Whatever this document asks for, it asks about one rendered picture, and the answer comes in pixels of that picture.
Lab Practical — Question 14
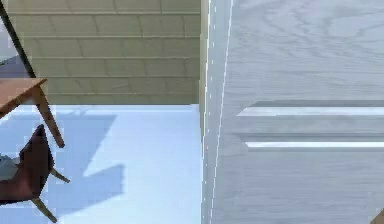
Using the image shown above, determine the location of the dark red chair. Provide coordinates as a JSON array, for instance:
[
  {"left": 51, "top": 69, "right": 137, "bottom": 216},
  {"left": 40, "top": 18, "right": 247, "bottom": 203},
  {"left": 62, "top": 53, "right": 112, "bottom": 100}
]
[{"left": 0, "top": 124, "right": 71, "bottom": 224}]

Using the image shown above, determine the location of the grey cushion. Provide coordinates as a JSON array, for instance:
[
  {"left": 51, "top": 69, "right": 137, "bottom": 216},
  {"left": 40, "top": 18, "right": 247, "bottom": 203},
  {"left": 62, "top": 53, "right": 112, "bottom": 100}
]
[{"left": 0, "top": 154, "right": 21, "bottom": 183}]

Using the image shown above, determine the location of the pale grey room door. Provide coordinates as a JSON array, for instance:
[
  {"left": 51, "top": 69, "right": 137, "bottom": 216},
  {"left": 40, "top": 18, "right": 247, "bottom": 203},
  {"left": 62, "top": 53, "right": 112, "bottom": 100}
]
[{"left": 201, "top": 0, "right": 384, "bottom": 224}]

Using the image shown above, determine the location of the black window frame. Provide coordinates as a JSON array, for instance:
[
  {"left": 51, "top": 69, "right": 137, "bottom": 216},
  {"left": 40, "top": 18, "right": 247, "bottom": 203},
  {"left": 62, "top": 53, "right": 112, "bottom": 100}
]
[{"left": 0, "top": 0, "right": 37, "bottom": 79}]

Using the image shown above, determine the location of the brown wooden table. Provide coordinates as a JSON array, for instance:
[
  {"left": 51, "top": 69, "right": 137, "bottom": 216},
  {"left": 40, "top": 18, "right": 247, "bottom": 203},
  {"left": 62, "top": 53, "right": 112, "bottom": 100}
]
[{"left": 0, "top": 77, "right": 66, "bottom": 149}]

